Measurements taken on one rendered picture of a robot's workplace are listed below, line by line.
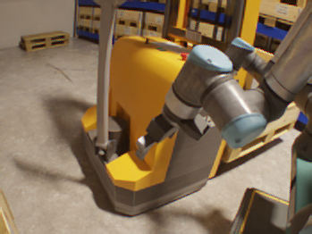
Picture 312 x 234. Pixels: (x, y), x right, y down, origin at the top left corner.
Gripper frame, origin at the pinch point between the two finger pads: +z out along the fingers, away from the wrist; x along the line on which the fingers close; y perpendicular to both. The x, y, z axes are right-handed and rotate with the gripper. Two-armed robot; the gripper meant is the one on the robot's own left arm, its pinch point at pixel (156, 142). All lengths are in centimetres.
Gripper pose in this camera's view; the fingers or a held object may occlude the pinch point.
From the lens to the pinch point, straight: 68.2
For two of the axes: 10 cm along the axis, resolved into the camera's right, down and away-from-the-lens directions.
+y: -6.7, -7.0, 2.5
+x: -6.6, 4.0, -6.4
